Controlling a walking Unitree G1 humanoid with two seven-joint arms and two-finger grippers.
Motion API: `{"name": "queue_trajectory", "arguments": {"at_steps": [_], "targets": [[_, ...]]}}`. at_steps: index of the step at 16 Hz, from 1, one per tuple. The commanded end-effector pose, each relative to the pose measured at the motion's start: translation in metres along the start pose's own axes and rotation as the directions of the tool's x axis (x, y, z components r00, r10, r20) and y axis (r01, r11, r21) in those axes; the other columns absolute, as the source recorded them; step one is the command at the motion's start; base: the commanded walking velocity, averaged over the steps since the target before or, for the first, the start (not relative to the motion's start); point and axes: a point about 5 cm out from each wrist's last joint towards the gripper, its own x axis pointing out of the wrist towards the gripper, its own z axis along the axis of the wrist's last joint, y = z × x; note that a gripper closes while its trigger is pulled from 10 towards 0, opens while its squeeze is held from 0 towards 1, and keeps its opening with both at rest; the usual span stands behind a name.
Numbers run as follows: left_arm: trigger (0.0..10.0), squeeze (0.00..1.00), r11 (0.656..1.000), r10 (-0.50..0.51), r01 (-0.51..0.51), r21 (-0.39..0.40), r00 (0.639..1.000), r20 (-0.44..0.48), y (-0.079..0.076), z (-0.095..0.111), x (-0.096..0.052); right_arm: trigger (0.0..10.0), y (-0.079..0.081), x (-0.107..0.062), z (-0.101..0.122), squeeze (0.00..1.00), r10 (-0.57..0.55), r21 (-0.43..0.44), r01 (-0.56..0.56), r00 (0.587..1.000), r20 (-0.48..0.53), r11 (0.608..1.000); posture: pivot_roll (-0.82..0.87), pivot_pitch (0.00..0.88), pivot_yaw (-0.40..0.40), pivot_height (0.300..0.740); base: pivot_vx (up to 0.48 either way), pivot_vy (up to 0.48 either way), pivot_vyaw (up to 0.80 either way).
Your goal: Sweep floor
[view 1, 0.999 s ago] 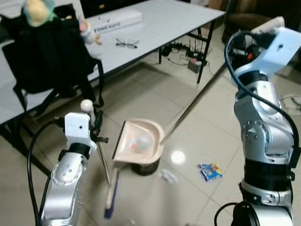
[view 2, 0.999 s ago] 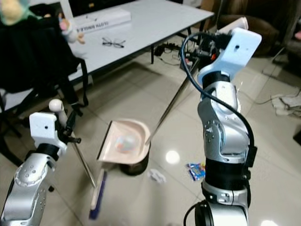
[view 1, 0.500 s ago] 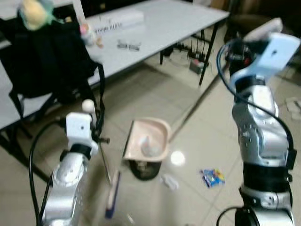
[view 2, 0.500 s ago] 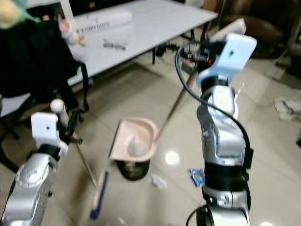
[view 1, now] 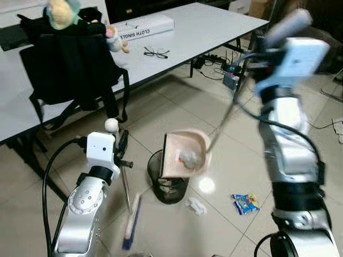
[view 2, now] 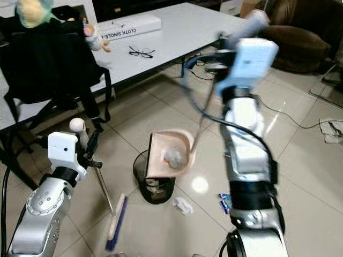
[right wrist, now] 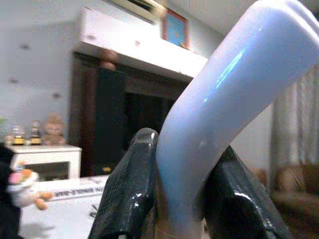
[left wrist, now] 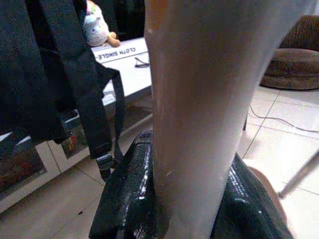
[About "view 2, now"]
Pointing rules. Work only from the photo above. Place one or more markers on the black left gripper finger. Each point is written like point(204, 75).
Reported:
point(97, 143)

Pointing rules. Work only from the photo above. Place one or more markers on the broom with white knob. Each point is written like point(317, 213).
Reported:
point(117, 222)

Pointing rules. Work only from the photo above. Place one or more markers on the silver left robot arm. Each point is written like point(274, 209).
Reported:
point(40, 206)

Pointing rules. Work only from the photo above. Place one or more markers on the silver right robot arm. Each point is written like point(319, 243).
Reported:
point(252, 155)

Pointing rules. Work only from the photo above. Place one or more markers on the white table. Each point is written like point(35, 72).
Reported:
point(198, 32)

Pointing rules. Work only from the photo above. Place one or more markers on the black mesh waste bin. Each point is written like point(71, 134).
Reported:
point(155, 190)

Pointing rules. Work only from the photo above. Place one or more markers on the grey dust ball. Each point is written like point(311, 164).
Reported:
point(174, 158)

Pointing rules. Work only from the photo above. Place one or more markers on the black-framed glasses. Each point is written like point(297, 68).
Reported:
point(141, 52)

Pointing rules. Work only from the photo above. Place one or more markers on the black screen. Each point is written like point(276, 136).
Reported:
point(150, 7)

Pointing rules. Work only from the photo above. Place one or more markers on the black backpack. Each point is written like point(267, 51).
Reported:
point(51, 64)

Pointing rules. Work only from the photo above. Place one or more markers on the long white printed box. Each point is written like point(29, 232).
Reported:
point(131, 25)

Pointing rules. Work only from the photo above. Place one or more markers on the crumpled white paper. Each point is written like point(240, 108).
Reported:
point(183, 206)

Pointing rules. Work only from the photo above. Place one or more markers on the metal chair base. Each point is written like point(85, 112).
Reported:
point(327, 85)

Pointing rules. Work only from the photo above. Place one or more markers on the beige and teal plush toy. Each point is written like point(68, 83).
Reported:
point(35, 12)

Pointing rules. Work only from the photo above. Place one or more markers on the white cloth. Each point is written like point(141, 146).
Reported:
point(332, 131)

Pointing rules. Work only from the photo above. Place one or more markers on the blue snack wrapper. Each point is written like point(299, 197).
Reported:
point(224, 202)

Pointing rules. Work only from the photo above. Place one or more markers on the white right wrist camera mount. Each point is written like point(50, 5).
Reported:
point(252, 59)

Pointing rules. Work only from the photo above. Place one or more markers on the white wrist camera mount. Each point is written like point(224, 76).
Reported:
point(252, 59)
point(62, 149)

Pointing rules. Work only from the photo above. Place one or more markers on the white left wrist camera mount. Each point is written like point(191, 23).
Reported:
point(62, 149)

